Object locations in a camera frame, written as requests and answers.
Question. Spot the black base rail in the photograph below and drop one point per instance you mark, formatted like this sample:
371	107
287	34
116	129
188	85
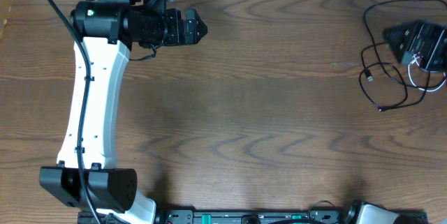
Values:
251	216

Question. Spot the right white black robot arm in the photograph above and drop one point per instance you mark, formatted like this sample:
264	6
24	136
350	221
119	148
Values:
419	84

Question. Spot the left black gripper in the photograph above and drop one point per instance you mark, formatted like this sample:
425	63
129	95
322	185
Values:
190	26

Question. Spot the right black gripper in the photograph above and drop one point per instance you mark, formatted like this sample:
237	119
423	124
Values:
433	37

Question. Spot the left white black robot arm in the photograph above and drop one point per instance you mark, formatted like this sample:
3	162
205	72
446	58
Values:
86	175

